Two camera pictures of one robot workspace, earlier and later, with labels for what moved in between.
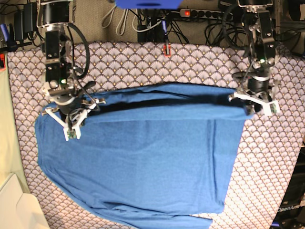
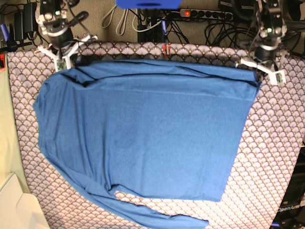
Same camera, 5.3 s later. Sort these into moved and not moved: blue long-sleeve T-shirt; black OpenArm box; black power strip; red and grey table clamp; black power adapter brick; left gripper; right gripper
Moved: left gripper; blue long-sleeve T-shirt; right gripper
Not moved: black power strip; red and grey table clamp; black OpenArm box; black power adapter brick
